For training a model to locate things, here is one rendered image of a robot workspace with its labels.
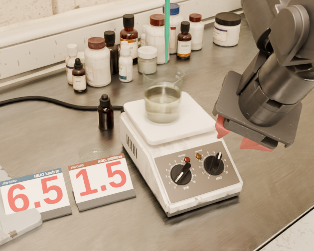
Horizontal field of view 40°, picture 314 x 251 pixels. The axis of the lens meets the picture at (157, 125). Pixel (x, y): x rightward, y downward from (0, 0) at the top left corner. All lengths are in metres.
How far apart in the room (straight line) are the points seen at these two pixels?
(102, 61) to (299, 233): 0.53
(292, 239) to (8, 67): 0.67
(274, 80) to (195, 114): 0.27
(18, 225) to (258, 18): 0.42
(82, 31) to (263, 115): 0.63
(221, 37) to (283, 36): 0.77
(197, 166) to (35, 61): 0.50
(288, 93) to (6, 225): 0.41
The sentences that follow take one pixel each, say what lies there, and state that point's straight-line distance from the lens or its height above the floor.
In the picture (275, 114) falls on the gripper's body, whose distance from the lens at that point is 0.50.
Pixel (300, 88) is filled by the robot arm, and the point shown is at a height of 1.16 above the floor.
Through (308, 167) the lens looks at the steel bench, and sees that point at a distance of 0.79.
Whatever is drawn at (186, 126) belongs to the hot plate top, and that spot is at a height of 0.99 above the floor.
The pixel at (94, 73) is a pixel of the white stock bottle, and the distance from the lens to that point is 0.95.
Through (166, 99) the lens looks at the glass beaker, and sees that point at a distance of 0.65.
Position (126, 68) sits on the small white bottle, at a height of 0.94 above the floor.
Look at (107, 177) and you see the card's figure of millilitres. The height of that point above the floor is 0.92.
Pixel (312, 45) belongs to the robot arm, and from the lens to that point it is 0.40.
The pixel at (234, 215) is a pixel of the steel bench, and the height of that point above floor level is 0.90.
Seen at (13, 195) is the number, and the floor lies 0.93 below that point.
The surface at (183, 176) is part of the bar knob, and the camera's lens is 0.63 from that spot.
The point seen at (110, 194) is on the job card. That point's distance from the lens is 0.68.
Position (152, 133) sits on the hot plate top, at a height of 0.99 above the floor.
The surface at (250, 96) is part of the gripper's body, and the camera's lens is 0.50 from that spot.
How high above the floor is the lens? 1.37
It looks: 34 degrees down
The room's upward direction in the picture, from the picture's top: 2 degrees clockwise
